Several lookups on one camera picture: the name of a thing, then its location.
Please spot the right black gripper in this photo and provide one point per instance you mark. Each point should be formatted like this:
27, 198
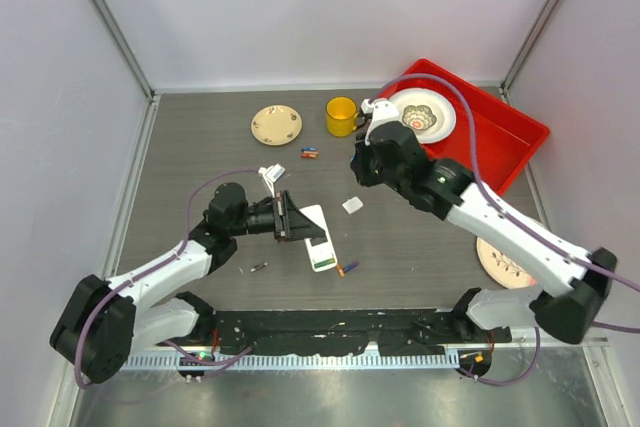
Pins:
366, 177

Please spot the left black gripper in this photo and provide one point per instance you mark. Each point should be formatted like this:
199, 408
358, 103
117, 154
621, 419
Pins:
289, 223

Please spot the white remote control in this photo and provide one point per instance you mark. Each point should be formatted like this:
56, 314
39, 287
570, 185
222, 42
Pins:
319, 249

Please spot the green battery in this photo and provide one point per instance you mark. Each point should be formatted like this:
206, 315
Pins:
328, 263

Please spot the white battery cover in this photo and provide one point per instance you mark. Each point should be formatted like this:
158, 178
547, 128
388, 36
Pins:
352, 205

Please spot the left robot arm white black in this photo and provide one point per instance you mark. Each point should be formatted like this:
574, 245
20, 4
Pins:
107, 320

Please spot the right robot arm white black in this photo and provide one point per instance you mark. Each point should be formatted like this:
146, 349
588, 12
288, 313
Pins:
571, 282

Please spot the small patterned bowl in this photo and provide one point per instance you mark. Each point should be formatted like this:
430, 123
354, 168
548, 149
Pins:
419, 117

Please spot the white plate in bin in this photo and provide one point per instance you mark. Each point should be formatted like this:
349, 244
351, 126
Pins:
440, 106

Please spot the yellow mug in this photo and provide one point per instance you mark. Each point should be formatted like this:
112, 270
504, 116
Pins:
343, 117

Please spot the purple battery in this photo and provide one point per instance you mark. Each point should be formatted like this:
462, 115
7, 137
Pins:
351, 266

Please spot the cream floral plate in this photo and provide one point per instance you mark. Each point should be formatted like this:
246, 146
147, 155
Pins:
276, 125

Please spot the red plastic bin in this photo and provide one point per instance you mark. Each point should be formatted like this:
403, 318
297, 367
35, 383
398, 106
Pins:
506, 138

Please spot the pink rimmed plate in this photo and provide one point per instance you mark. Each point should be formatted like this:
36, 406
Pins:
501, 268

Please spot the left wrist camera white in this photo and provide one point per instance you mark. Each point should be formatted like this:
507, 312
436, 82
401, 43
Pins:
270, 175

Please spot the slotted cable duct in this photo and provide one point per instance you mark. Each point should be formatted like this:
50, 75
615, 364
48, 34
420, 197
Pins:
370, 359

